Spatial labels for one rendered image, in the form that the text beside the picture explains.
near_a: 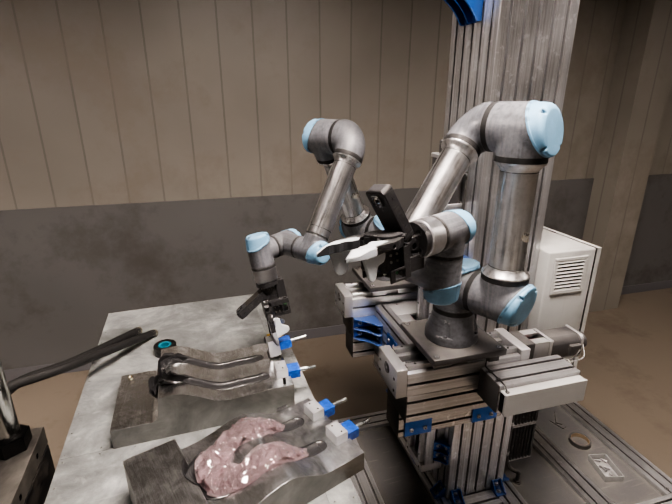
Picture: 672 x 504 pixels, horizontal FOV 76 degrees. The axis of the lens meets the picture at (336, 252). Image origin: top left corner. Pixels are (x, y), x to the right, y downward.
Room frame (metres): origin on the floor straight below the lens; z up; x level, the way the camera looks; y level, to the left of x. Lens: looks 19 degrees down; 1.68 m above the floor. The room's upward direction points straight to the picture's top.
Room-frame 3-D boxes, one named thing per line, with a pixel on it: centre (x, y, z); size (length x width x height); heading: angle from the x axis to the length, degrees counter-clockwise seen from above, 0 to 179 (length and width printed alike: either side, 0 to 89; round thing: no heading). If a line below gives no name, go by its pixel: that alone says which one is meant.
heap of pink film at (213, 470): (0.83, 0.21, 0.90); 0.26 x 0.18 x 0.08; 126
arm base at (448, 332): (1.12, -0.34, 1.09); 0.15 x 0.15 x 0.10
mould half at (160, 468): (0.82, 0.21, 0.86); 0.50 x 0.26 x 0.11; 126
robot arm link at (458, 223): (0.85, -0.23, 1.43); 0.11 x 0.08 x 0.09; 131
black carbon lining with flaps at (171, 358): (1.13, 0.38, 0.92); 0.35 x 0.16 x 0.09; 109
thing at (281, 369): (1.16, 0.13, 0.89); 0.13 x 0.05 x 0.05; 109
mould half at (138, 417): (1.13, 0.40, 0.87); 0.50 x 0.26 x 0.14; 109
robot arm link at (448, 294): (0.86, -0.21, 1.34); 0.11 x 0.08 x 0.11; 41
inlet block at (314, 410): (1.03, 0.02, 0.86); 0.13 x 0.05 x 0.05; 126
